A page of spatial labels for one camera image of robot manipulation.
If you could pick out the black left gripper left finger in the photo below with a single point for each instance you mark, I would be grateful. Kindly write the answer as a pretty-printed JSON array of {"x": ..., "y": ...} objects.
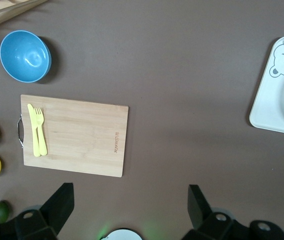
[{"x": 54, "y": 212}]

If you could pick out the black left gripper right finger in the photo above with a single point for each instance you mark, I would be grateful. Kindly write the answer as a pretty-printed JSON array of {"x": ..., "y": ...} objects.
[{"x": 202, "y": 217}]

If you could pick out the blue bowl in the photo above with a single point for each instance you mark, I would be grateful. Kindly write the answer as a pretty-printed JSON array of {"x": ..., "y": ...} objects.
[{"x": 24, "y": 56}]

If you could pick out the wooden cutting board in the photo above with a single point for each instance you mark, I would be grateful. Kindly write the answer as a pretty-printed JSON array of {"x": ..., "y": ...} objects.
[{"x": 81, "y": 137}]

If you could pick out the yellow plastic fork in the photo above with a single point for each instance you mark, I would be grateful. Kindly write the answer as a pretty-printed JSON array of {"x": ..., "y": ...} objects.
[{"x": 39, "y": 120}]

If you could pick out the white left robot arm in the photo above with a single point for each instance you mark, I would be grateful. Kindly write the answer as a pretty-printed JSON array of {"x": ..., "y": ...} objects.
[{"x": 124, "y": 236}]

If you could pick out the cream tray with bear print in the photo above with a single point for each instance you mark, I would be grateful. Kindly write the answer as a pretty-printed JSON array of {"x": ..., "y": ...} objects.
[{"x": 269, "y": 110}]

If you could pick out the yellow plastic fork and knife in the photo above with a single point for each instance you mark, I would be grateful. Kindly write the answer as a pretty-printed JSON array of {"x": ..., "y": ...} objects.
[{"x": 32, "y": 125}]

